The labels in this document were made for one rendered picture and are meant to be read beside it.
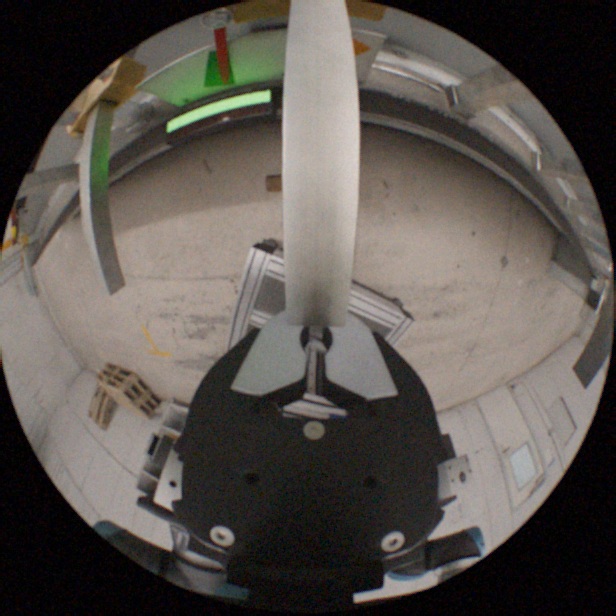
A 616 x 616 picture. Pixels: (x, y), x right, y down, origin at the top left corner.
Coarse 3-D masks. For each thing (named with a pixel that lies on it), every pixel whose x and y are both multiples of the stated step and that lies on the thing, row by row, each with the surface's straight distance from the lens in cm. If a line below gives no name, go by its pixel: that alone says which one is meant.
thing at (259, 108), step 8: (256, 104) 29; (264, 104) 28; (224, 112) 30; (232, 112) 29; (240, 112) 29; (248, 112) 28; (256, 112) 28; (264, 112) 28; (200, 120) 32; (208, 120) 31; (216, 120) 30; (224, 120) 29; (184, 128) 33; (192, 128) 32; (200, 128) 31; (168, 136) 35; (176, 136) 33
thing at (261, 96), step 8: (240, 96) 30; (248, 96) 30; (256, 96) 29; (264, 96) 29; (216, 104) 32; (224, 104) 31; (232, 104) 30; (240, 104) 30; (192, 112) 33; (200, 112) 32; (208, 112) 32; (216, 112) 31; (176, 120) 35; (184, 120) 34; (192, 120) 33; (168, 128) 36
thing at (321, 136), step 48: (336, 0) 17; (288, 48) 11; (336, 48) 11; (288, 96) 9; (336, 96) 9; (288, 144) 8; (336, 144) 8; (288, 192) 8; (336, 192) 8; (288, 240) 8; (336, 240) 8; (288, 288) 9; (336, 288) 8
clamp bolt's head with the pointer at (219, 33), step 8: (208, 16) 20; (216, 16) 20; (224, 16) 20; (208, 24) 21; (216, 24) 21; (216, 32) 23; (224, 32) 23; (216, 40) 24; (224, 40) 24; (216, 48) 25; (224, 48) 25; (224, 56) 26; (224, 64) 27; (224, 72) 28; (224, 80) 30
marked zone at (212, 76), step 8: (208, 56) 26; (216, 56) 26; (208, 64) 27; (216, 64) 28; (208, 72) 29; (216, 72) 29; (232, 72) 29; (208, 80) 30; (216, 80) 30; (232, 80) 30
